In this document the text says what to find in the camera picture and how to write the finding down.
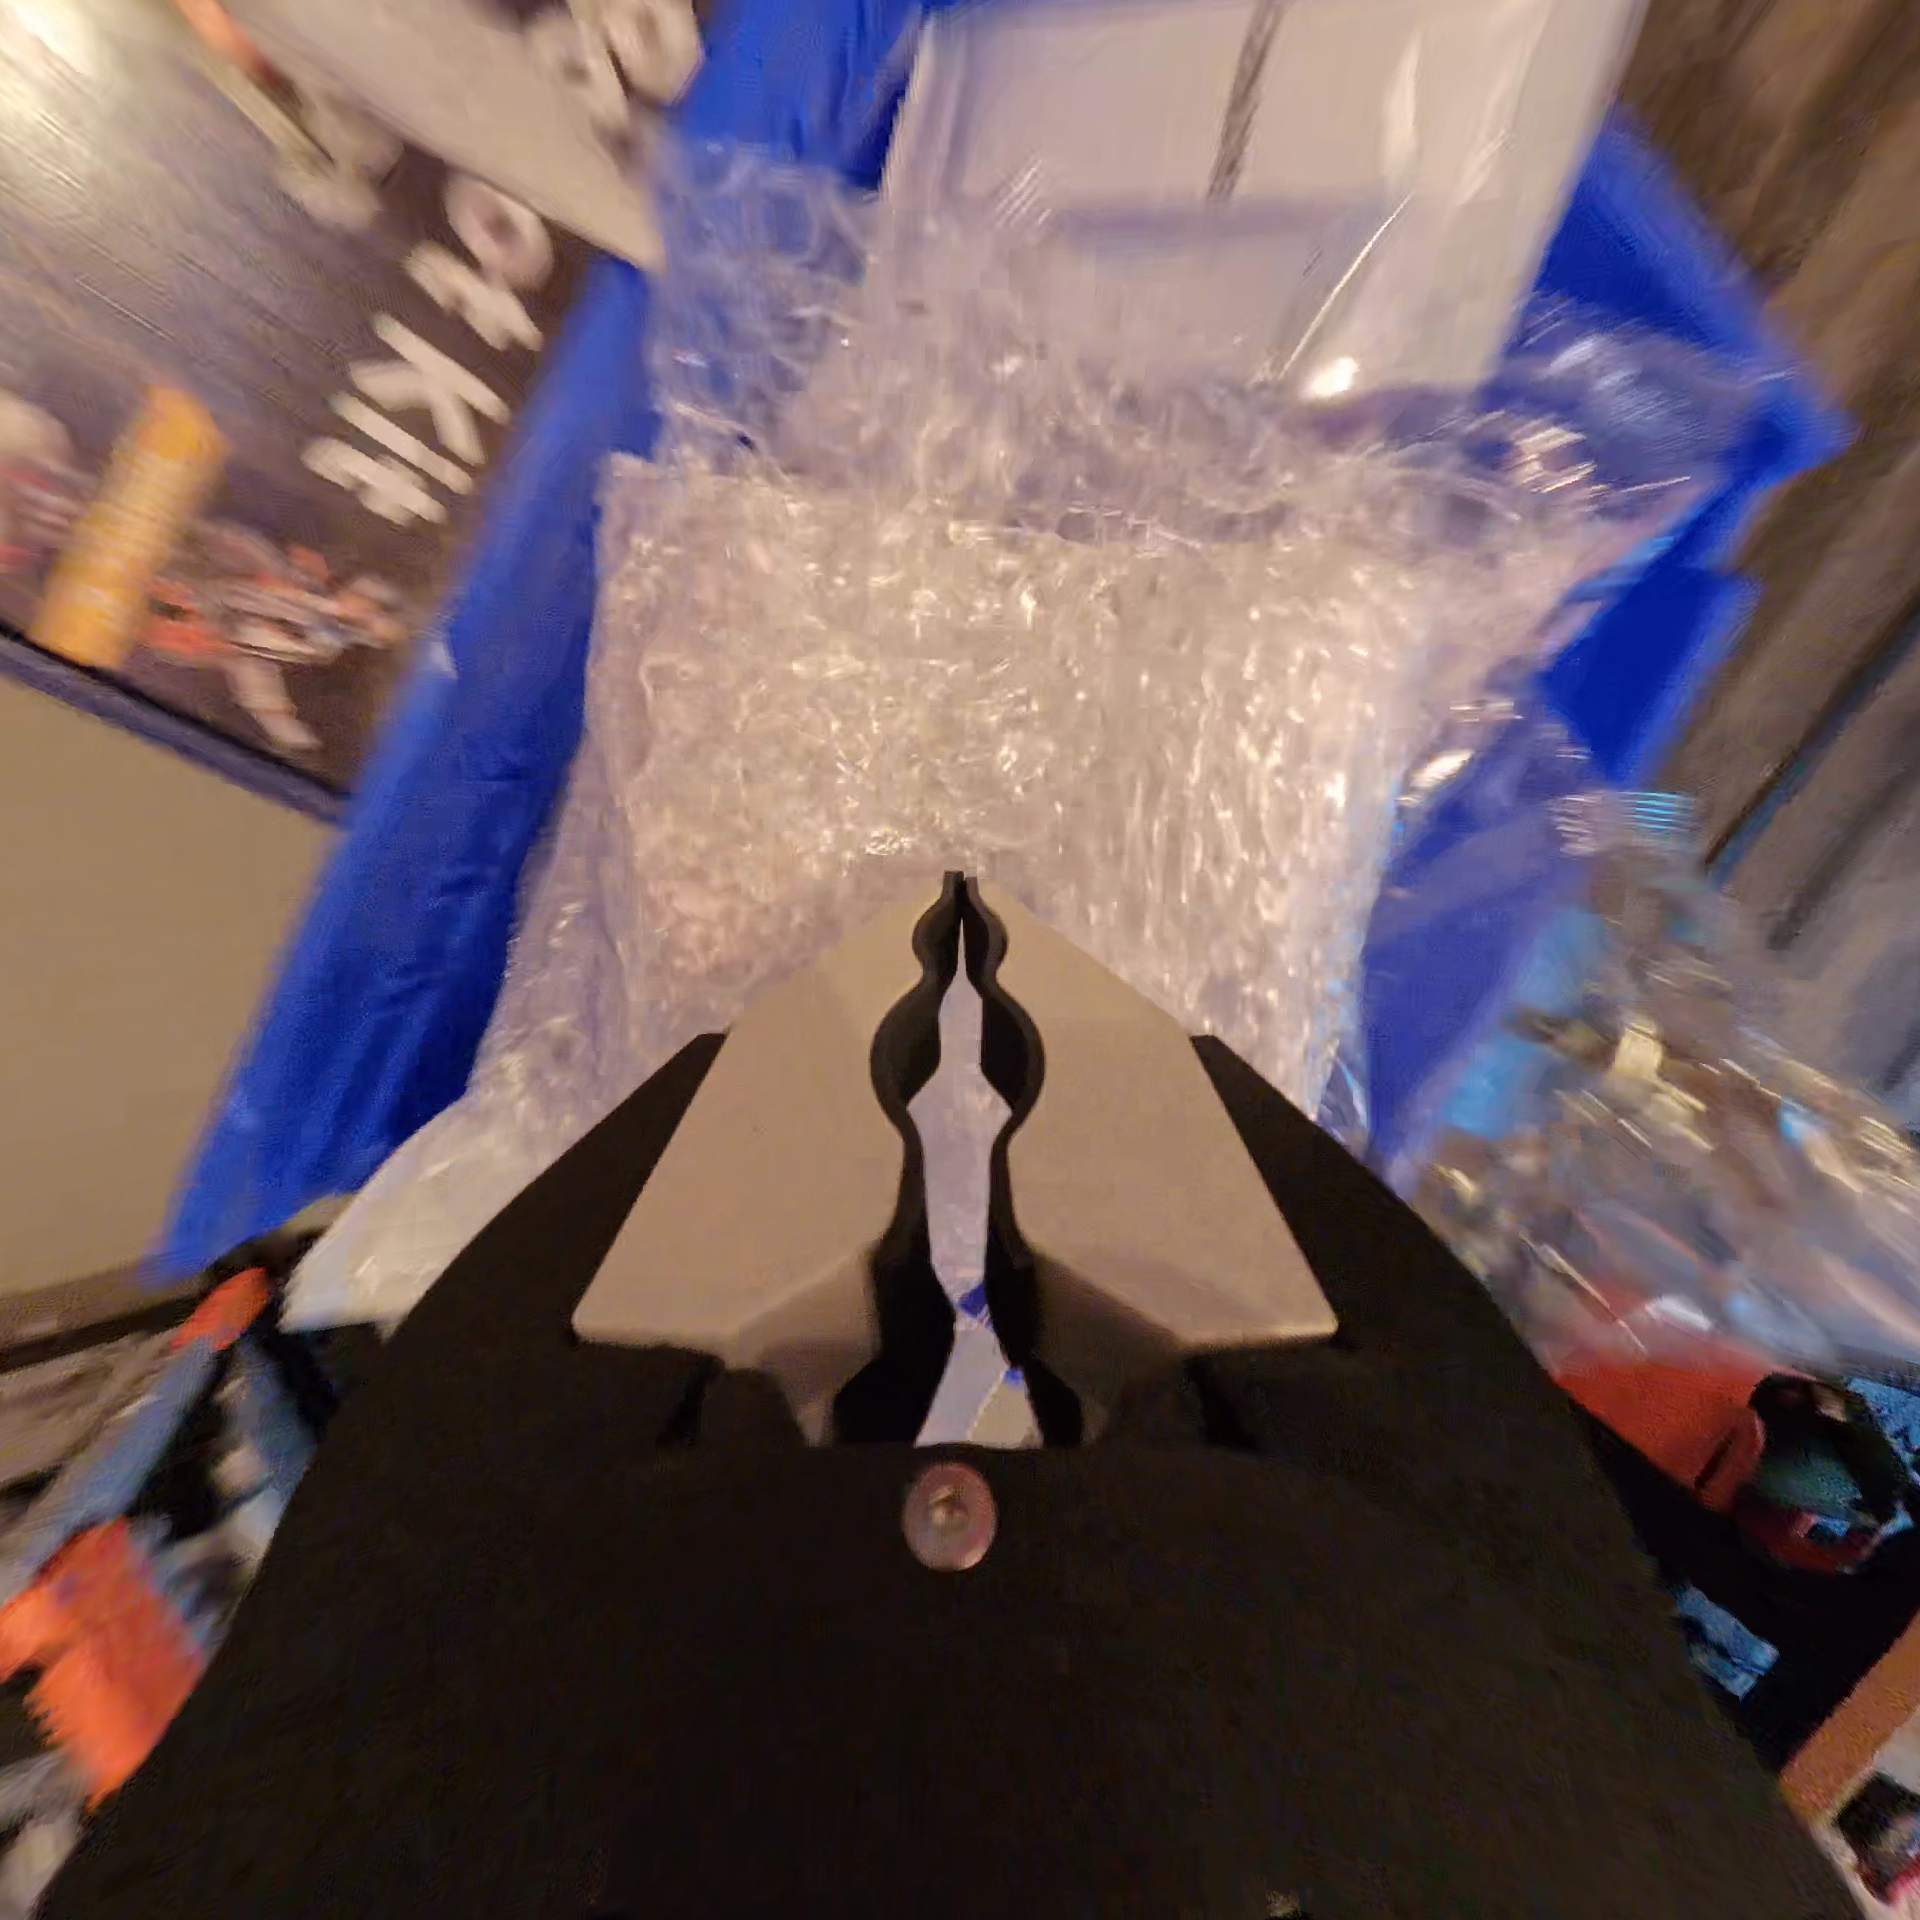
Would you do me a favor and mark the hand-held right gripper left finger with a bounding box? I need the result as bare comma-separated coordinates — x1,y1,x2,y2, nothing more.
570,872,963,1449

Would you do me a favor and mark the blue plastic bin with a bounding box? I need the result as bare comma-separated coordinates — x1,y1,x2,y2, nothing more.
157,0,1854,1277

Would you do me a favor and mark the red cloth bag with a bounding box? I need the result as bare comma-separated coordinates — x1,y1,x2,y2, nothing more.
1546,1335,1899,1567

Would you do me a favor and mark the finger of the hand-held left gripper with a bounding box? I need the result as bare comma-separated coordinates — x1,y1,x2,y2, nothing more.
223,0,707,271

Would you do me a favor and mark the printed robot kit box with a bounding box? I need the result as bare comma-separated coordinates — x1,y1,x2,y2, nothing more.
0,0,707,825

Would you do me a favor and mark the bubble wrap pouch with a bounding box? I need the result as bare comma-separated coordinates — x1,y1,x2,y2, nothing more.
285,135,1607,1336

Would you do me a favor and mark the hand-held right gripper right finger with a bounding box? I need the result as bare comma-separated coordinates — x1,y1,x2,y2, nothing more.
959,872,1339,1449

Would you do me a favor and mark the partly built brick robot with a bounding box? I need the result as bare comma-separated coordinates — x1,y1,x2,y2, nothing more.
0,1230,331,1823

